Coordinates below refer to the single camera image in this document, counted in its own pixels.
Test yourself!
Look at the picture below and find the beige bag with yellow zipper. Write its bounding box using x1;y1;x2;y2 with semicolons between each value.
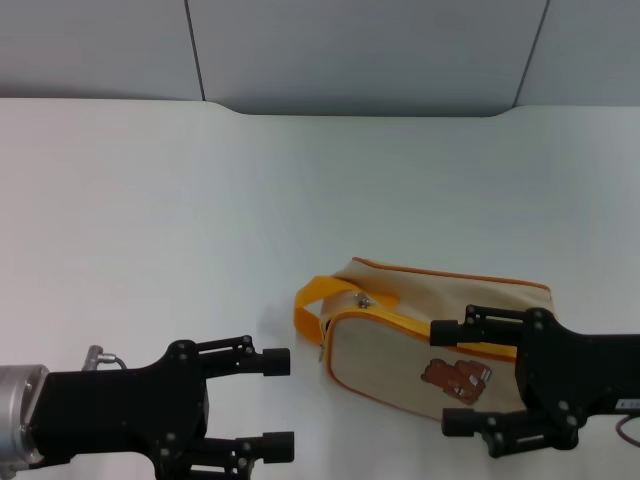
293;256;554;426

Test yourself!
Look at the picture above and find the right wrist cable with connector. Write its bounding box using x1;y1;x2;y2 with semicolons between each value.
614;413;640;448

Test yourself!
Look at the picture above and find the wrist cable with connector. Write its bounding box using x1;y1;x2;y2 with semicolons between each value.
614;413;640;448
81;344;132;374

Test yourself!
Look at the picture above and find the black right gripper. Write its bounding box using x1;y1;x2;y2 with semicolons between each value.
429;304;640;460

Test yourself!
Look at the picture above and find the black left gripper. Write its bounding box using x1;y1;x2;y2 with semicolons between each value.
23;339;212;480

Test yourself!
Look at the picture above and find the left wrist cable with connector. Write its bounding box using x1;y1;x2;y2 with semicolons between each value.
81;344;132;374

